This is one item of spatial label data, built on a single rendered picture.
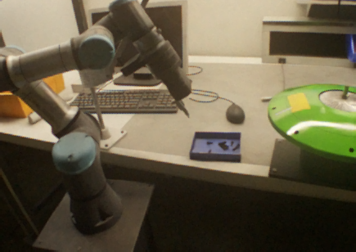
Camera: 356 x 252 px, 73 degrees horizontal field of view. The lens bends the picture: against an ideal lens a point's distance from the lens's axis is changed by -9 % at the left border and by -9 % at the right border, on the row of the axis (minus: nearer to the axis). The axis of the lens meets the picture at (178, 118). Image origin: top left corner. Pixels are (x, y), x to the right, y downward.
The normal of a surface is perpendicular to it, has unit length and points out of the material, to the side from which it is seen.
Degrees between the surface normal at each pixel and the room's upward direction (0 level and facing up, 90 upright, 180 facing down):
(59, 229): 0
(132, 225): 0
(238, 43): 90
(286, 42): 90
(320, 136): 24
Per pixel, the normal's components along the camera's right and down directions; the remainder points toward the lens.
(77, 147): -0.07, -0.83
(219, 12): -0.34, 0.49
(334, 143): -0.32, -0.61
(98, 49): 0.32, 0.44
